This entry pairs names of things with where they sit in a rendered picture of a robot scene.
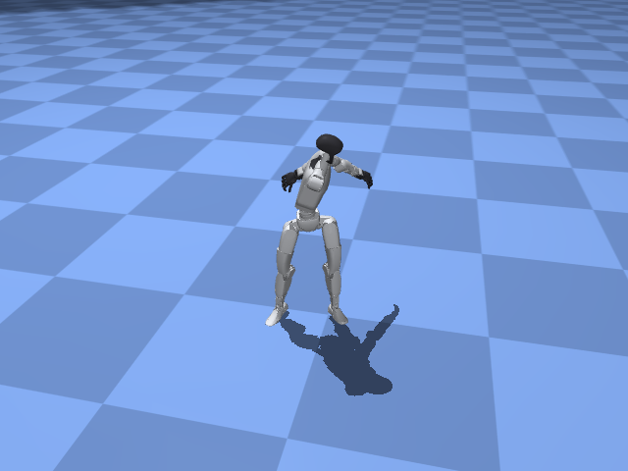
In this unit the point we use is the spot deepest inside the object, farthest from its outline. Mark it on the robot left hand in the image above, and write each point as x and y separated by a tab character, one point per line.
366	178

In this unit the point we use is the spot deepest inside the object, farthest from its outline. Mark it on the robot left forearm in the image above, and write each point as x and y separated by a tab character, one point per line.
351	169

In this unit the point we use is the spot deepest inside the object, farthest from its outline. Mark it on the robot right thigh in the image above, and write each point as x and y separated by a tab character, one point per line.
286	249

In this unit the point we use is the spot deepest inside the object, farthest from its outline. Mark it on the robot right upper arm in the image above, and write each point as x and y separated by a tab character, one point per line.
321	167

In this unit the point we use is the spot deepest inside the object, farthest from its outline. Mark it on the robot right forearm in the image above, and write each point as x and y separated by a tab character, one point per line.
300	170

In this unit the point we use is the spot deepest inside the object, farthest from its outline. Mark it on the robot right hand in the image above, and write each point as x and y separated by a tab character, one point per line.
289	179

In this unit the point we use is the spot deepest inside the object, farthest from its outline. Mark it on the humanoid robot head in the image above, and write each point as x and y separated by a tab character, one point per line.
329	144

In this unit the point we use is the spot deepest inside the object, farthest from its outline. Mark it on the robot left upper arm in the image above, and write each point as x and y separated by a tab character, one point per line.
337	165

